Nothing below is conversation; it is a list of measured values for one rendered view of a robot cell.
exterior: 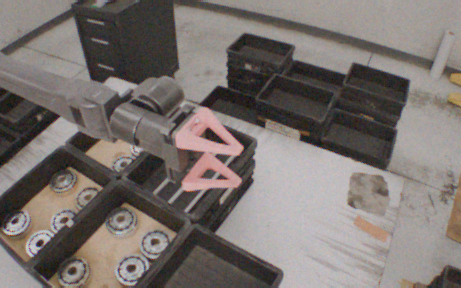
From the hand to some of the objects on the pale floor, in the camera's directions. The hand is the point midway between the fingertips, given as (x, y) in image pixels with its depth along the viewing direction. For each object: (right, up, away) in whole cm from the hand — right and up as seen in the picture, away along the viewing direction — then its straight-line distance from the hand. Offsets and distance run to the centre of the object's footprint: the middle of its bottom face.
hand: (234, 166), depth 47 cm
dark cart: (-76, +47, +254) cm, 269 cm away
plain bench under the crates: (-34, -85, +121) cm, 152 cm away
